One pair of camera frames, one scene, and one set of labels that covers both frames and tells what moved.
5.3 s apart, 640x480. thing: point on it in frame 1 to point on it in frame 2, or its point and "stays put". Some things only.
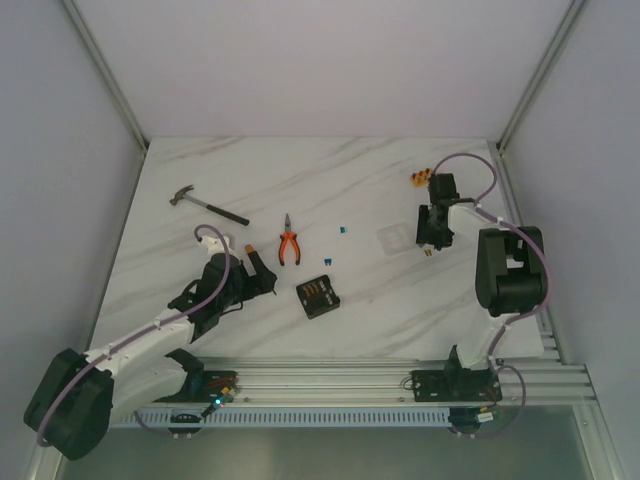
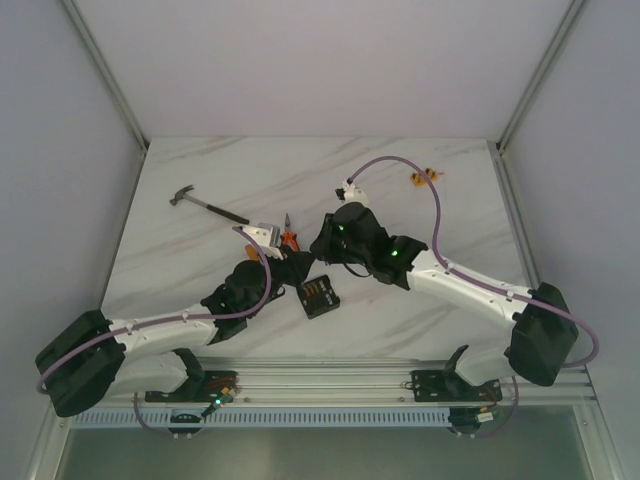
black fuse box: (317, 296) stays put
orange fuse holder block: (420, 178) stays put
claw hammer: (181, 194) stays put
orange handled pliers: (286, 235) stays put
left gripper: (251, 279) to (296, 262)
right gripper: (440, 241) to (322, 247)
